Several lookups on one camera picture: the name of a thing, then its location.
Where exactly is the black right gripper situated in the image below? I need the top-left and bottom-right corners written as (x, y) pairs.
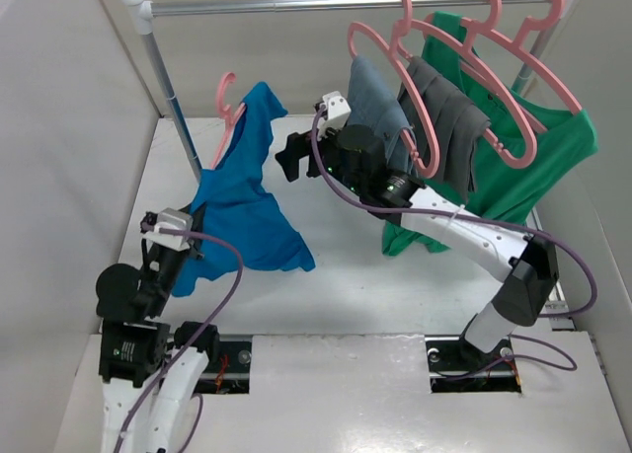
top-left (276, 117), bottom-right (366, 197)

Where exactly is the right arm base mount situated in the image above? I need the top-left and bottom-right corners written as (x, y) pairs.
top-left (425, 336), bottom-right (521, 394)

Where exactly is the folded grey garment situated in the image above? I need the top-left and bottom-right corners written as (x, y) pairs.
top-left (407, 56), bottom-right (491, 201)

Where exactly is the pink hanger with green shirt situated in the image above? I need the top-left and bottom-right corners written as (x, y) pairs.
top-left (460, 0), bottom-right (582, 140)

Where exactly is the pink hanger with denim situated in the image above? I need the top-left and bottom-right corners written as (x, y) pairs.
top-left (347, 0), bottom-right (439, 178)

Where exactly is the folded blue denim garment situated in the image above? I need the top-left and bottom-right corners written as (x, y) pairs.
top-left (347, 55), bottom-right (417, 174)

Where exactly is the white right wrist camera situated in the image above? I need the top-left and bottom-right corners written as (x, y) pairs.
top-left (317, 91), bottom-right (352, 138)

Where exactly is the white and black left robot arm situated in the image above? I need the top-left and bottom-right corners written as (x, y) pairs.
top-left (96, 207), bottom-right (220, 452)

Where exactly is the blue t shirt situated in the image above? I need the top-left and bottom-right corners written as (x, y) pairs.
top-left (191, 82), bottom-right (316, 271)

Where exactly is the pink hanger with grey cloth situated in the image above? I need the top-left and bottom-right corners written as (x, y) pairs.
top-left (389, 0), bottom-right (539, 171)

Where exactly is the metal clothes rack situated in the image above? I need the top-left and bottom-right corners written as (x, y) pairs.
top-left (120, 0), bottom-right (574, 179)

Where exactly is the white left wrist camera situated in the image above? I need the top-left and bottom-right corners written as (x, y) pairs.
top-left (140, 208), bottom-right (194, 252)

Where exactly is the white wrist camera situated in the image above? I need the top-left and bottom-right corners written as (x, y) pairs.
top-left (140, 208), bottom-right (194, 252)
top-left (317, 91), bottom-right (352, 138)

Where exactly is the green t shirt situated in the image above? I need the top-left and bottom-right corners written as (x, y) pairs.
top-left (380, 11), bottom-right (600, 257)

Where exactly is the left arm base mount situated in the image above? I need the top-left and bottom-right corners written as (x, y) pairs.
top-left (195, 340), bottom-right (252, 395)

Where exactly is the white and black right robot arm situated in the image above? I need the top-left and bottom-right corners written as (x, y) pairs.
top-left (275, 125), bottom-right (558, 368)

